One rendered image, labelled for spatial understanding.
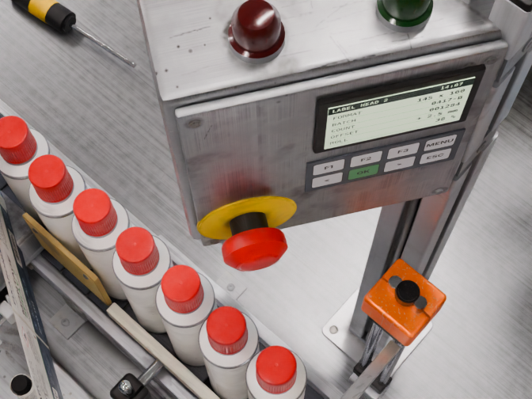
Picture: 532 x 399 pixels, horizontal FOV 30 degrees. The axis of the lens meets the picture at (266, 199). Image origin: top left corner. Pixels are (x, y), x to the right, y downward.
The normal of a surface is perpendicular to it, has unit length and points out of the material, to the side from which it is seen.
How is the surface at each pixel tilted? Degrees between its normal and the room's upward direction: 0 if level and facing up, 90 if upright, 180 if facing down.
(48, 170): 3
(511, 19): 90
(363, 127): 90
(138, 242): 3
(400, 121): 90
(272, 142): 90
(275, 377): 2
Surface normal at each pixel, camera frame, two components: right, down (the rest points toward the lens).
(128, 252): 0.01, -0.40
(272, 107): 0.23, 0.90
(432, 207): -0.67, 0.69
